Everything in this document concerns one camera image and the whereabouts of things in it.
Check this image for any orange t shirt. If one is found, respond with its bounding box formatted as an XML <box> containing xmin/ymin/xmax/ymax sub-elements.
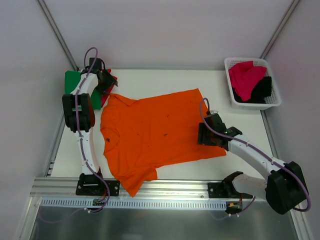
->
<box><xmin>100</xmin><ymin>89</ymin><xmax>226</xmax><ymax>197</ymax></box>

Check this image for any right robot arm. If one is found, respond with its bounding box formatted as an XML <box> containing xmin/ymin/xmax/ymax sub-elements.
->
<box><xmin>197</xmin><ymin>112</ymin><xmax>312</xmax><ymax>215</ymax></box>

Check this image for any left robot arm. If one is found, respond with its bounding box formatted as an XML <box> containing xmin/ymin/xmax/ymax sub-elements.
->
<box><xmin>62</xmin><ymin>57</ymin><xmax>118</xmax><ymax>195</ymax></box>

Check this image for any red folded t shirt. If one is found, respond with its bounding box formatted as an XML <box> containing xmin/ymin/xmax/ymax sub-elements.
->
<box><xmin>100</xmin><ymin>76</ymin><xmax>118</xmax><ymax>108</ymax></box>

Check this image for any green folded t shirt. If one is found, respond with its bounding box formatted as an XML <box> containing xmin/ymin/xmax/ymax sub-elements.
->
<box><xmin>64</xmin><ymin>70</ymin><xmax>102</xmax><ymax>110</ymax></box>

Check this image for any white plastic basket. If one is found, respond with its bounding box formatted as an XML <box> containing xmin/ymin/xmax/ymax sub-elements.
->
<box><xmin>224</xmin><ymin>57</ymin><xmax>282</xmax><ymax>111</ymax></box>

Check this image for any magenta t shirt in basket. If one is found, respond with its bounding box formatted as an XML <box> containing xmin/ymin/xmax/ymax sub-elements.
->
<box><xmin>228</xmin><ymin>61</ymin><xmax>268</xmax><ymax>101</ymax></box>

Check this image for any black t shirt in basket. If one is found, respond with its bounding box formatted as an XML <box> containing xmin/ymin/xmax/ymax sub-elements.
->
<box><xmin>232</xmin><ymin>76</ymin><xmax>272</xmax><ymax>104</ymax></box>

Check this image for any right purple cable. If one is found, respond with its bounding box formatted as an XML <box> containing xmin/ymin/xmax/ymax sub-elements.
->
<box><xmin>199</xmin><ymin>97</ymin><xmax>313</xmax><ymax>221</ymax></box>

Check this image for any purple cable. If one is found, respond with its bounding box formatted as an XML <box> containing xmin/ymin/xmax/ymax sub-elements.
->
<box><xmin>199</xmin><ymin>97</ymin><xmax>313</xmax><ymax>221</ymax></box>
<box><xmin>37</xmin><ymin>46</ymin><xmax>111</xmax><ymax>223</ymax></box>

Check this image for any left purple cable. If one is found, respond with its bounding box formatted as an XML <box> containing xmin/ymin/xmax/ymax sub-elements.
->
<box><xmin>37</xmin><ymin>46</ymin><xmax>111</xmax><ymax>223</ymax></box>

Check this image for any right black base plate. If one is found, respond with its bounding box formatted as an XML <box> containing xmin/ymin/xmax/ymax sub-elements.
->
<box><xmin>207</xmin><ymin>181</ymin><xmax>241</xmax><ymax>199</ymax></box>

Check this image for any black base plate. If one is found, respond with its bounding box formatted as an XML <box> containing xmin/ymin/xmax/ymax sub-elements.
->
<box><xmin>207</xmin><ymin>181</ymin><xmax>241</xmax><ymax>199</ymax></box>
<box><xmin>75</xmin><ymin>178</ymin><xmax>120</xmax><ymax>197</ymax></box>

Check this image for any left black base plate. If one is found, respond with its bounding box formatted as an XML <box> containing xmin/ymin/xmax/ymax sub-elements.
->
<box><xmin>75</xmin><ymin>178</ymin><xmax>120</xmax><ymax>197</ymax></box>

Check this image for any aluminium mounting rail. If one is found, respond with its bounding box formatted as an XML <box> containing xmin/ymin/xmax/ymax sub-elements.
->
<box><xmin>29</xmin><ymin>177</ymin><xmax>220</xmax><ymax>201</ymax></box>

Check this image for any white slotted cable duct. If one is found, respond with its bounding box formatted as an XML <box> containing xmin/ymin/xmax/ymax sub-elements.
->
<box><xmin>40</xmin><ymin>197</ymin><xmax>227</xmax><ymax>211</ymax></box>

